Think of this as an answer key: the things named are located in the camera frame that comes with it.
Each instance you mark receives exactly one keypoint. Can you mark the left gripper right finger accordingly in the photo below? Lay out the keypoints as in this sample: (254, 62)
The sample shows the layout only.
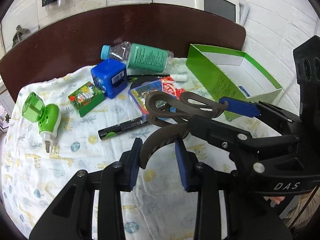
(184, 164)

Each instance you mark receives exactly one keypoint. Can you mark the giraffe print white cloth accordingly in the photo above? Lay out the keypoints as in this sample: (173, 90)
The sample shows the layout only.
(31, 177)

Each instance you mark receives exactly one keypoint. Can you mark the black marker white cap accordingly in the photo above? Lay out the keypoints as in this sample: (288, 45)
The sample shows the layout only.
(160, 77)

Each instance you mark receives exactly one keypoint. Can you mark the blue cube container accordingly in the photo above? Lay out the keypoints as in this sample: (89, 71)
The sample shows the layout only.
(110, 76)

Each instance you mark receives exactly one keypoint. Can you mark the green plug-in mosquito repeller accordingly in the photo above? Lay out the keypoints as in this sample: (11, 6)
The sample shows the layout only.
(48, 118)

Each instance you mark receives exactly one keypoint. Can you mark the blue playing card box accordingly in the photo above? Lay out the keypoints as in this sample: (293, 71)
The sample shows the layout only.
(142, 87)

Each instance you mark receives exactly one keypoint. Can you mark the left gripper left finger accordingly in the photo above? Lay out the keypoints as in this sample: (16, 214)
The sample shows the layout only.
(134, 162)

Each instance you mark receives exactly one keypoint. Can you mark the small green printed box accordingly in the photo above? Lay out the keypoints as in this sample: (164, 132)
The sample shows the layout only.
(85, 98)

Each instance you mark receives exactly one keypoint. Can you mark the person's right hand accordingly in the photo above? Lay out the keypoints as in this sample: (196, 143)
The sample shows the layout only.
(274, 200)

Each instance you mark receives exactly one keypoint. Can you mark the clear bottle green label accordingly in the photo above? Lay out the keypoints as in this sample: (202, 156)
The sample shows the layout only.
(139, 57)

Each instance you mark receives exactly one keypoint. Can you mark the black marker blue cap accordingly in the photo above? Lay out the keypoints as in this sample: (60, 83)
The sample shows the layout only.
(123, 127)

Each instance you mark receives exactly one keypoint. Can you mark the brown handled scissors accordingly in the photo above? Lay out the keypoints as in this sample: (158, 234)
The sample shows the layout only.
(171, 115)

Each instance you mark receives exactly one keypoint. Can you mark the green cardboard box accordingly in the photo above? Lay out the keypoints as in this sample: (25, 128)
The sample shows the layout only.
(231, 73)

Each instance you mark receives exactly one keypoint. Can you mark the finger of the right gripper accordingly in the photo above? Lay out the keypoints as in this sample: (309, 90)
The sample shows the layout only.
(223, 136)
(240, 107)

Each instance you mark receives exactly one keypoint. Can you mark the dark metal wall faucet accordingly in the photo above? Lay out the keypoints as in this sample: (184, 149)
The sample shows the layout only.
(19, 35)

